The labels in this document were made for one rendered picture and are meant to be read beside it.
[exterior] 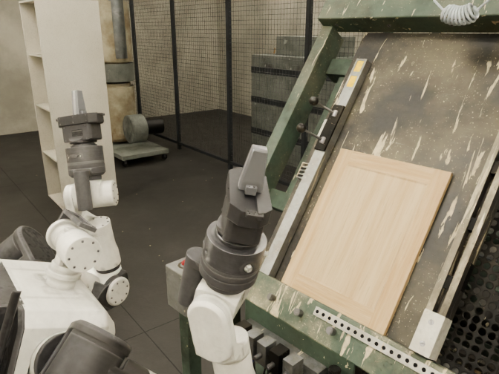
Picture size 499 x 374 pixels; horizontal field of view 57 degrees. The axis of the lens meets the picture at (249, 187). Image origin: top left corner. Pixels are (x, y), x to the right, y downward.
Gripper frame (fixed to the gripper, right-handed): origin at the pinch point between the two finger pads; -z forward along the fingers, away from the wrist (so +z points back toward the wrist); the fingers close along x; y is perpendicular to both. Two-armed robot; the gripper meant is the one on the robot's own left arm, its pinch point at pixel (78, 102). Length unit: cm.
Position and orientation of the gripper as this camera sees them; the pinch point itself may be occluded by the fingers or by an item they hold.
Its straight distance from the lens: 122.2
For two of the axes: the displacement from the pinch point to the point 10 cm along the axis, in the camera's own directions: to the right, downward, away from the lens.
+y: -3.4, 1.0, -9.3
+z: 1.0, 9.9, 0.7
